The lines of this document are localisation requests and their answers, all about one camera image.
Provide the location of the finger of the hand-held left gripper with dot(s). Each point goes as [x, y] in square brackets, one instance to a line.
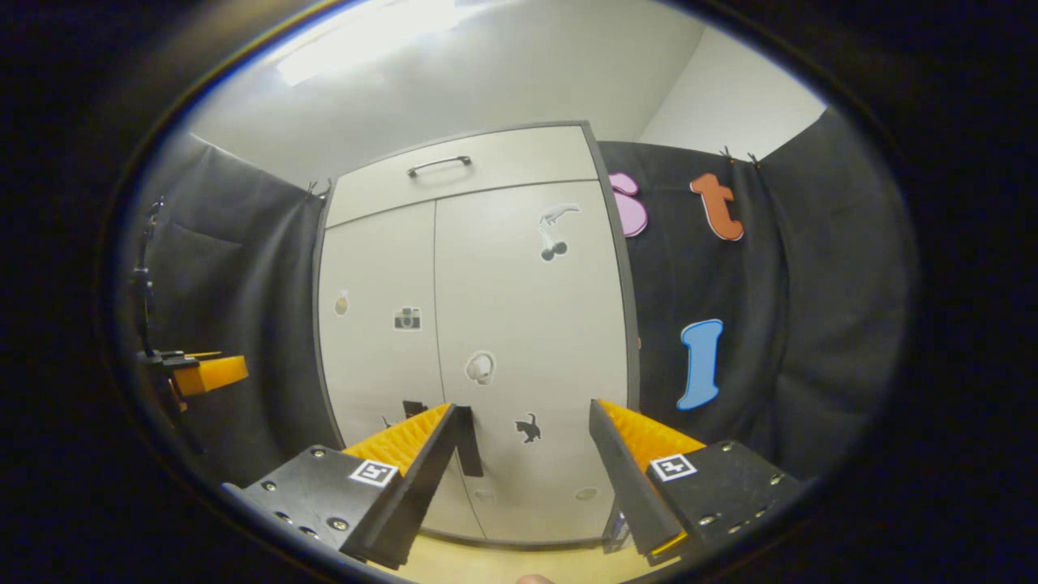
[212, 375]

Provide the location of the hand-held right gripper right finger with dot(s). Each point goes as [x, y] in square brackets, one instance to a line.
[624, 487]

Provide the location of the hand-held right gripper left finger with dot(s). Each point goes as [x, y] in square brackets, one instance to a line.
[422, 487]

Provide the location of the white and grey shoe cabinet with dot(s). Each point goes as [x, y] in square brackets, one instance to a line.
[633, 357]

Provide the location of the white shoe cabinet door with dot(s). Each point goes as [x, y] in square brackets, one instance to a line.
[373, 365]
[535, 324]

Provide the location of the black backdrop cloth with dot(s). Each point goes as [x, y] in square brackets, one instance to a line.
[811, 284]
[243, 268]

